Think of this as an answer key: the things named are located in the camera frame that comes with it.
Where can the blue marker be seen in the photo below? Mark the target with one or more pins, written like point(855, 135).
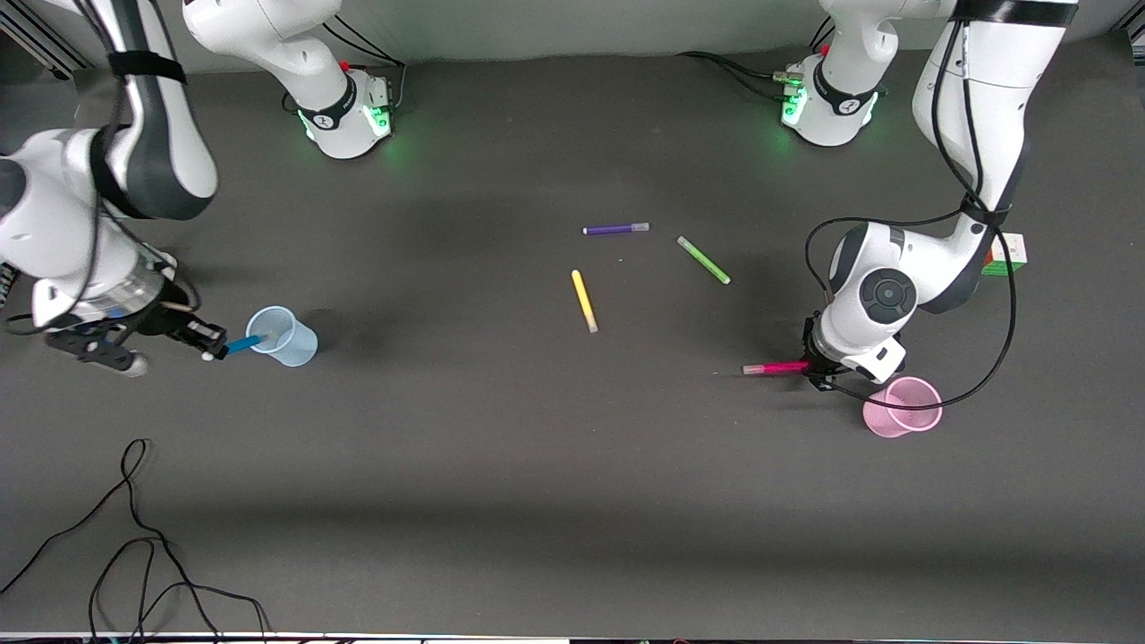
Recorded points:
point(243, 343)

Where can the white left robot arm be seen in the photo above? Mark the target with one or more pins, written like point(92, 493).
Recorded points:
point(975, 89)

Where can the light blue plastic cup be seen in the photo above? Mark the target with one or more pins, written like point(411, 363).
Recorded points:
point(288, 340)

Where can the pink marker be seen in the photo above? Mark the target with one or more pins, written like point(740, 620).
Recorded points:
point(771, 368)

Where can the colourful cube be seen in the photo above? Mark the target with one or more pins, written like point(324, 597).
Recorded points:
point(1009, 255)

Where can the aluminium frame rail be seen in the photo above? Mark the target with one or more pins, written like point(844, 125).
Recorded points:
point(36, 40)

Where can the purple marker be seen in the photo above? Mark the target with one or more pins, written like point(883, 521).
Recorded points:
point(615, 229)

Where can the yellow marker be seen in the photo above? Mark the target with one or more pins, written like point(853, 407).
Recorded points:
point(584, 301)

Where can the pink plastic cup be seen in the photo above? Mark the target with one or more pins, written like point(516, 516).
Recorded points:
point(902, 410)

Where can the green marker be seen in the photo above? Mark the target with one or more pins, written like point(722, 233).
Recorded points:
point(703, 260)

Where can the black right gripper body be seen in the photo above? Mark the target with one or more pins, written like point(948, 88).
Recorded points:
point(168, 320)

